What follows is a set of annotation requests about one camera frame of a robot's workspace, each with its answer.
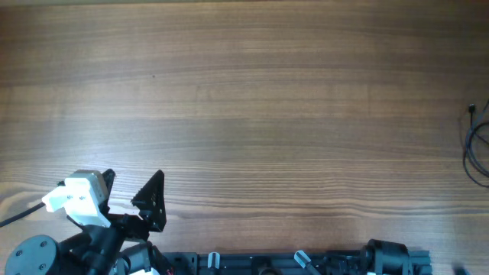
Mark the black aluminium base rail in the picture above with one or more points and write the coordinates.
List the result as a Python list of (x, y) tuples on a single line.
[(328, 263)]

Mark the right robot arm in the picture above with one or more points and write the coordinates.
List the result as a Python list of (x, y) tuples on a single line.
[(384, 257)]

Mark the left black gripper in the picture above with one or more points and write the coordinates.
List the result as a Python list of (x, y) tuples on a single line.
[(153, 215)]

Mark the grey clamp lever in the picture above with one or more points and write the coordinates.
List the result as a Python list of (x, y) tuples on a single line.
[(213, 261), (302, 258)]

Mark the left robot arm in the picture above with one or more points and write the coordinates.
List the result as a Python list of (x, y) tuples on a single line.
[(107, 243)]

